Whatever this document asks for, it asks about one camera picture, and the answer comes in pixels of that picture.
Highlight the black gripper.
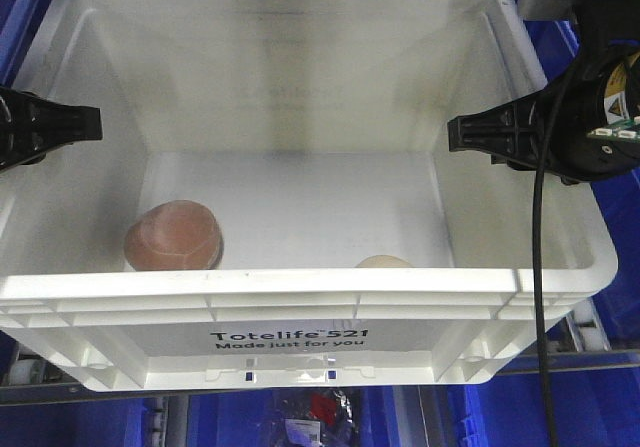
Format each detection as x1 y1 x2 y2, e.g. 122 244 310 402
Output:
447 46 639 183

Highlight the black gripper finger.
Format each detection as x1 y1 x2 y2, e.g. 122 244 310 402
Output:
1 86 103 172

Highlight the pink worn tennis ball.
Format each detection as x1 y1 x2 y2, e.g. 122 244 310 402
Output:
123 200 224 271

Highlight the yellow tennis ball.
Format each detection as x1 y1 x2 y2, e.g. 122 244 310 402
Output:
356 255 413 268

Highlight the white plastic tote box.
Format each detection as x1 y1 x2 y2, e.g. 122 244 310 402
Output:
0 0 619 393

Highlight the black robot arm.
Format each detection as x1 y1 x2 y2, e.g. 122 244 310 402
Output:
447 0 639 183

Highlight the blue storage bin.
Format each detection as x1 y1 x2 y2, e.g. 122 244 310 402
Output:
524 16 640 338

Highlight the blue bin left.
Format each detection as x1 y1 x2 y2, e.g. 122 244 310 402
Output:
1 0 39 85

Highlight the blue lower shelf bin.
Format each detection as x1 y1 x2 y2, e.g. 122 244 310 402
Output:
1 371 639 446

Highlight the red packaged item below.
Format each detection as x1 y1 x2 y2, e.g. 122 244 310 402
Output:
267 387 361 446

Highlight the black cable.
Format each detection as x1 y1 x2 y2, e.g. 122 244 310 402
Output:
530 61 560 447

